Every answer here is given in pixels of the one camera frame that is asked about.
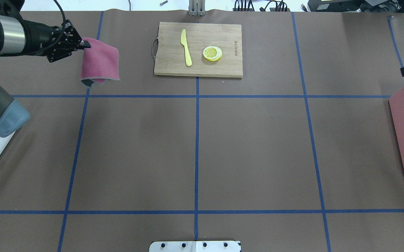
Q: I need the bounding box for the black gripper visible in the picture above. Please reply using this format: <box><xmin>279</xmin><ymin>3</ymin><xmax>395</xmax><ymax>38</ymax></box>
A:
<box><xmin>24</xmin><ymin>20</ymin><xmax>91</xmax><ymax>62</ymax></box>

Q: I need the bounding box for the pink grey-edged cloth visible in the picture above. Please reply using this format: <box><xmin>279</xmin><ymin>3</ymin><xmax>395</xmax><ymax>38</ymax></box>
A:
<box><xmin>80</xmin><ymin>38</ymin><xmax>120</xmax><ymax>89</ymax></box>

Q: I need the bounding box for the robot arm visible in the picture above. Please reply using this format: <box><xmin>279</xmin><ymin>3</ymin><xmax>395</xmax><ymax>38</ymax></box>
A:
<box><xmin>0</xmin><ymin>50</ymin><xmax>86</xmax><ymax>150</ymax></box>

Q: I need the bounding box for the yellow plastic knife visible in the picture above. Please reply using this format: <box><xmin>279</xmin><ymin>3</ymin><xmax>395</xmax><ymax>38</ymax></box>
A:
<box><xmin>180</xmin><ymin>29</ymin><xmax>193</xmax><ymax>67</ymax></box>

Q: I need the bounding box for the wooden cutting board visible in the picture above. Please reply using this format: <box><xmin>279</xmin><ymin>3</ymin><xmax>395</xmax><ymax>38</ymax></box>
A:
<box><xmin>154</xmin><ymin>21</ymin><xmax>243</xmax><ymax>78</ymax></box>

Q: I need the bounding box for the black power strip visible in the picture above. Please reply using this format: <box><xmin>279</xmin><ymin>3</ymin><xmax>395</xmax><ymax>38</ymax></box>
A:
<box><xmin>233</xmin><ymin>0</ymin><xmax>291</xmax><ymax>12</ymax></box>

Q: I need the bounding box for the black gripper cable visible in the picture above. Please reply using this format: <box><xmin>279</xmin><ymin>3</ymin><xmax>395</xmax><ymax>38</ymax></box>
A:
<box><xmin>30</xmin><ymin>0</ymin><xmax>67</xmax><ymax>56</ymax></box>

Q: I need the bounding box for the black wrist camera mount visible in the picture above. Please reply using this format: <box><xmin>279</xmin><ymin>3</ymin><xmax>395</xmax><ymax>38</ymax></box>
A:
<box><xmin>0</xmin><ymin>0</ymin><xmax>25</xmax><ymax>16</ymax></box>

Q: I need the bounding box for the aluminium frame post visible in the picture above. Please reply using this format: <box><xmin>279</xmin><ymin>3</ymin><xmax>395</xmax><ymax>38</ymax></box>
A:
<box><xmin>188</xmin><ymin>0</ymin><xmax>206</xmax><ymax>16</ymax></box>

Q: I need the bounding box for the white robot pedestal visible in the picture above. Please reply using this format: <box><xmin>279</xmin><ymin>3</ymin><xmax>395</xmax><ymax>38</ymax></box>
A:
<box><xmin>149</xmin><ymin>240</ymin><xmax>242</xmax><ymax>252</ymax></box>

